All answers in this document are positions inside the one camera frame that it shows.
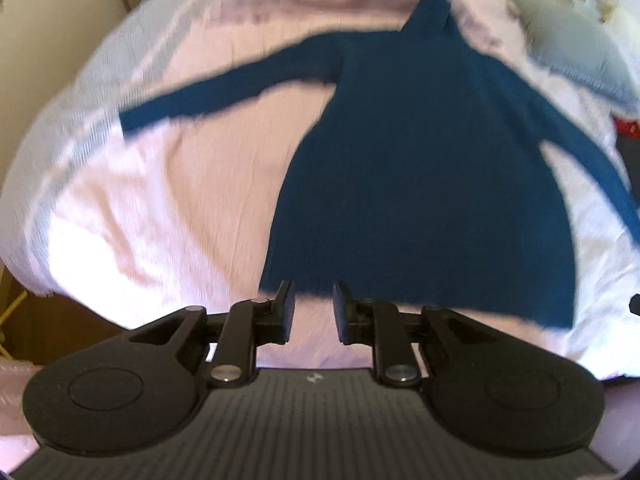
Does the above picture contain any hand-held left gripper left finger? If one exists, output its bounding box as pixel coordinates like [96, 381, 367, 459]
[127, 280, 297, 389]

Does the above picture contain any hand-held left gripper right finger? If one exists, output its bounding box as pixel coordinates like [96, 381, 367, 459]
[333, 280, 504, 389]

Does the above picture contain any dark blue turtleneck sweater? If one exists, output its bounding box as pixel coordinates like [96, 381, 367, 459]
[119, 0, 640, 332]

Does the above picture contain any pale herringbone bedspread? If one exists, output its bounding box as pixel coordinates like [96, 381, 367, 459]
[0, 0, 640, 381]

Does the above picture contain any red object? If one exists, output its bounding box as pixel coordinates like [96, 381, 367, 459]
[612, 116, 640, 142]

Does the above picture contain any grey pillow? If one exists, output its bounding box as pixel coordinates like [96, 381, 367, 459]
[507, 0, 640, 111]

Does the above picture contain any pink cloth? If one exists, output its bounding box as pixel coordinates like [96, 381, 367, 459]
[0, 359, 47, 467]

